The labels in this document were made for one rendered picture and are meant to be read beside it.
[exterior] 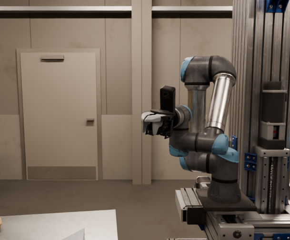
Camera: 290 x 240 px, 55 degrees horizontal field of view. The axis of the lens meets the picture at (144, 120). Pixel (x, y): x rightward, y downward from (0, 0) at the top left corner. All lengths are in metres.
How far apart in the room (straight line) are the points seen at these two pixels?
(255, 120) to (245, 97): 0.13
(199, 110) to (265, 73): 0.40
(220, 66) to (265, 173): 0.56
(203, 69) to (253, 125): 0.41
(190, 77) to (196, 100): 0.11
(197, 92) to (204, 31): 3.51
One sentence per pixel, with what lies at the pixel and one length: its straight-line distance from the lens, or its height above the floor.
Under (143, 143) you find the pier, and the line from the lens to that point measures 4.40.
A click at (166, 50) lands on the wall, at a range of 4.62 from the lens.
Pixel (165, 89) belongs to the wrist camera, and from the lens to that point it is 0.88.
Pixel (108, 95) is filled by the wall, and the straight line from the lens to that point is 4.61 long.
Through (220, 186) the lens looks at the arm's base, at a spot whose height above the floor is 1.11.
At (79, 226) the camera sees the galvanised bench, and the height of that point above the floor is 1.05.
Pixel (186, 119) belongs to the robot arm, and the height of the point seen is 1.42.
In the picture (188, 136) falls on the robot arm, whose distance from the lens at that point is 1.04.
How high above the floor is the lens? 1.54
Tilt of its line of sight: 7 degrees down
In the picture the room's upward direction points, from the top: straight up
